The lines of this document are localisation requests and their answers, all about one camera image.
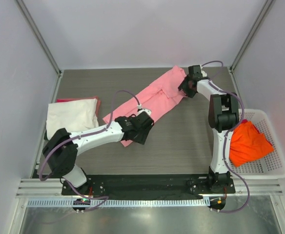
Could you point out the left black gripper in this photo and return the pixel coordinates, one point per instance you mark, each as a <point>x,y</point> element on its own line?
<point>141,137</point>

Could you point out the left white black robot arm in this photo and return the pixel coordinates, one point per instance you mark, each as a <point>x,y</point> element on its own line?
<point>62,149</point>

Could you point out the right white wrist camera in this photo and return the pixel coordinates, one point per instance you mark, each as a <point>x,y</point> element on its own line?
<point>204,74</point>

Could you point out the folded red t shirt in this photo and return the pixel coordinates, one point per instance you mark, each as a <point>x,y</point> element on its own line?
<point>73,99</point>

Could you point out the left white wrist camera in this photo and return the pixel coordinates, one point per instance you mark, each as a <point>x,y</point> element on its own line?
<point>140,110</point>

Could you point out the folded dusty pink t shirt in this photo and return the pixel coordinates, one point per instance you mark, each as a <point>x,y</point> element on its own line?
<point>97,105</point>

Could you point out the left aluminium frame post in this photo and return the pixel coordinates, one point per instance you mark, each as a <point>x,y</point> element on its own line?
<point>30,21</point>

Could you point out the right aluminium frame post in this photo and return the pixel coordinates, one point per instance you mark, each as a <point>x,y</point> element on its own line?
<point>252,33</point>

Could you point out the orange t shirt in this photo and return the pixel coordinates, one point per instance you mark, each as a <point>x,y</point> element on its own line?
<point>248,144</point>

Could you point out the white perforated plastic basket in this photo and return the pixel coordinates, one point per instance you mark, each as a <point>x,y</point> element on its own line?
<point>271,166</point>

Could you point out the magenta t shirt in basket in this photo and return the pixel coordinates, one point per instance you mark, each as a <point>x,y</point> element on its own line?
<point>244,121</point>

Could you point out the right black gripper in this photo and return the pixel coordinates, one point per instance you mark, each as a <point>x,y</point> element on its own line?
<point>182,86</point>

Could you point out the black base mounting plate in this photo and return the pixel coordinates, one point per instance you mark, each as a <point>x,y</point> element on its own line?
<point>154,187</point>

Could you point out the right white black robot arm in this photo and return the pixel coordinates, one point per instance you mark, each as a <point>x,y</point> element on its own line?
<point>223,116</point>

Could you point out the white slotted cable duct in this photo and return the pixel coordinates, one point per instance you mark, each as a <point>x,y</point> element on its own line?
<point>82,203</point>

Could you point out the aluminium frame post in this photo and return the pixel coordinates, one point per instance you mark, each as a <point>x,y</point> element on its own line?
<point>30,21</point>
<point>252,33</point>

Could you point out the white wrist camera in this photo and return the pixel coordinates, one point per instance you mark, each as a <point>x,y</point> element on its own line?
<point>204,74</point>
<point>140,110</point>

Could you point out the folded white t shirt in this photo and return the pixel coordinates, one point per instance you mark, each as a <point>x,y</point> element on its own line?
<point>74,116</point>

